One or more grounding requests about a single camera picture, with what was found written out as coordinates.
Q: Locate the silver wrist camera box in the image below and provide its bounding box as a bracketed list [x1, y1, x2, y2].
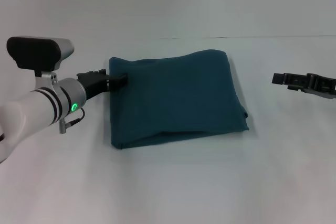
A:
[6, 36, 76, 77]

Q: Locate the blue T-shirt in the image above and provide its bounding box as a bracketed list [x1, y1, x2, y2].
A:
[108, 49, 250, 151]

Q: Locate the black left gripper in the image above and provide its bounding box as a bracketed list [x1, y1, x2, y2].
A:
[76, 69, 129, 101]

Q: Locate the silver plug with black cable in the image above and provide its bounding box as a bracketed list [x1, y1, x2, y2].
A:
[57, 108, 86, 135]

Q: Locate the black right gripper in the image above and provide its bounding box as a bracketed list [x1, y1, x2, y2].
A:
[272, 73, 336, 100]

